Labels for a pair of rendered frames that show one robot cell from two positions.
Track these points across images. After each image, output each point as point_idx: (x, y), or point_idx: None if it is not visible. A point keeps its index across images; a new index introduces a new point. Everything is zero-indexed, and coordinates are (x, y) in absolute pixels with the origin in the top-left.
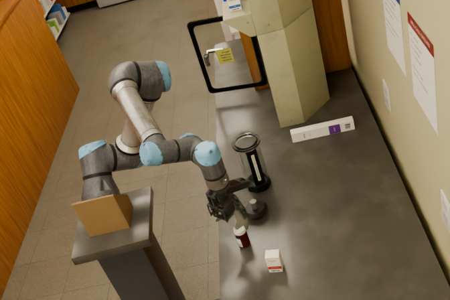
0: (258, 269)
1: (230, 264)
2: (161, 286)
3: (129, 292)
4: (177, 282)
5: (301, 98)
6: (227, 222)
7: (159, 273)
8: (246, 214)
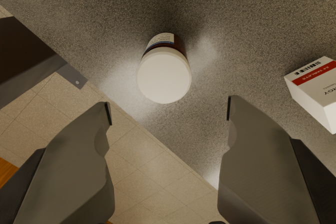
0: (258, 103)
1: (177, 121)
2: (22, 74)
3: (0, 104)
4: (13, 17)
5: None
6: (110, 108)
7: (2, 69)
8: (312, 158)
